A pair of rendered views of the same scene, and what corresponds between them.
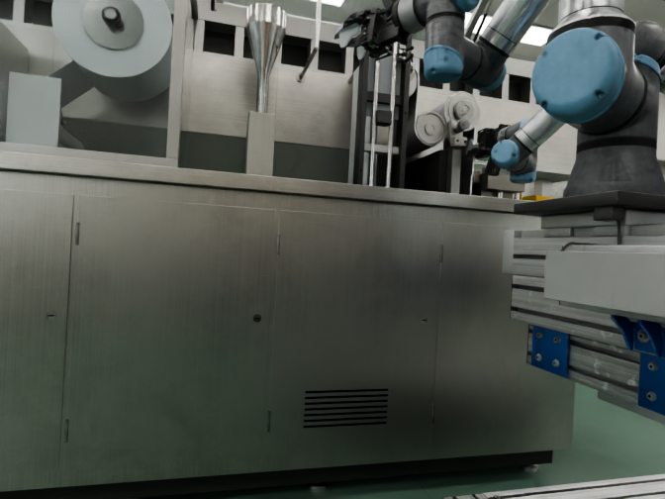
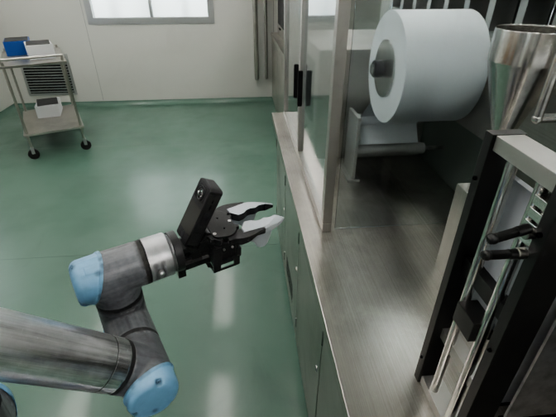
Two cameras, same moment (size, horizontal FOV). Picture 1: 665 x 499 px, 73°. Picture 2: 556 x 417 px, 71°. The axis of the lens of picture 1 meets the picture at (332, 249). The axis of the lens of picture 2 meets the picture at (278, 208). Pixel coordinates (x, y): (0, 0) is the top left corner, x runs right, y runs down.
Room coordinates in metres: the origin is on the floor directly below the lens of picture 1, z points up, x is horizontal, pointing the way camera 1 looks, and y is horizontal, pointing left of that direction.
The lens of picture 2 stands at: (1.21, -0.62, 1.63)
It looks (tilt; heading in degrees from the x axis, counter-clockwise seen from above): 32 degrees down; 99
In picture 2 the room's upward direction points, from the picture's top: straight up
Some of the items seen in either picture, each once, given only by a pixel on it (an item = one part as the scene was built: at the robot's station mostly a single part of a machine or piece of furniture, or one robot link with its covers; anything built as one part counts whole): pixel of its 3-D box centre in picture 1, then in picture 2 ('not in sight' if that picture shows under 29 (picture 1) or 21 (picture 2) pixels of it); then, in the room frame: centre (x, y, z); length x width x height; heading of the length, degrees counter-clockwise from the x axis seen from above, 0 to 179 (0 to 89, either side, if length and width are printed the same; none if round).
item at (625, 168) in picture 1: (614, 173); not in sight; (0.76, -0.47, 0.87); 0.15 x 0.15 x 0.10
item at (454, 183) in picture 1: (455, 161); not in sight; (1.60, -0.43, 1.05); 0.06 x 0.05 x 0.31; 15
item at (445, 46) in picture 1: (448, 52); (127, 323); (0.88, -0.21, 1.12); 0.11 x 0.08 x 0.11; 131
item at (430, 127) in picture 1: (416, 136); not in sight; (1.74, -0.30, 1.17); 0.26 x 0.12 x 0.12; 15
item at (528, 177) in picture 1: (522, 163); not in sight; (1.37, -0.57, 1.01); 0.11 x 0.08 x 0.11; 139
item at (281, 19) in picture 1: (266, 22); (529, 45); (1.57, 0.27, 1.50); 0.14 x 0.14 x 0.06
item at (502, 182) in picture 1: (476, 188); not in sight; (1.85, -0.58, 1.00); 0.40 x 0.16 x 0.06; 15
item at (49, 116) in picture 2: not in sight; (45, 94); (-1.82, 2.95, 0.51); 0.91 x 0.58 x 1.02; 129
